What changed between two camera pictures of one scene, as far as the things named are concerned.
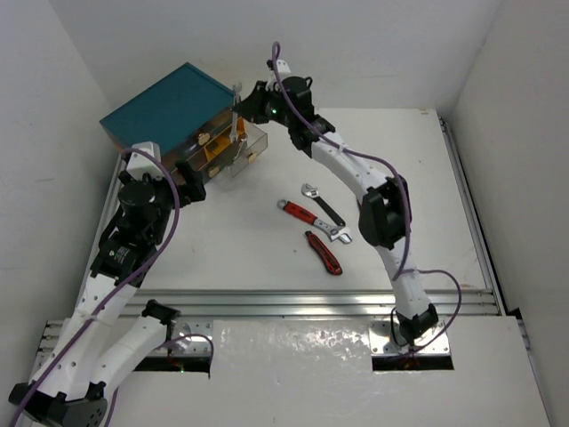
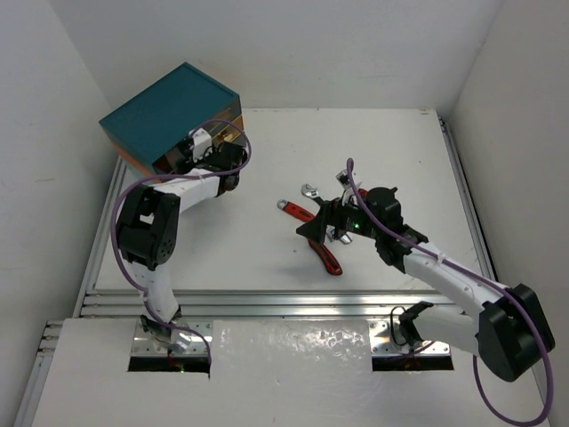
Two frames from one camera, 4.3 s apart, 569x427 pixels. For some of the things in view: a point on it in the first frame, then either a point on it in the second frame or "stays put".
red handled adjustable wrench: x=340 y=233 stays put
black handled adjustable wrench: x=312 y=191 stays put
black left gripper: x=185 y=179 → x=187 y=149
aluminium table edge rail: x=303 y=303 stays put
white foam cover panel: x=290 y=349 stays put
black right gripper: x=251 y=108 → x=329 y=213
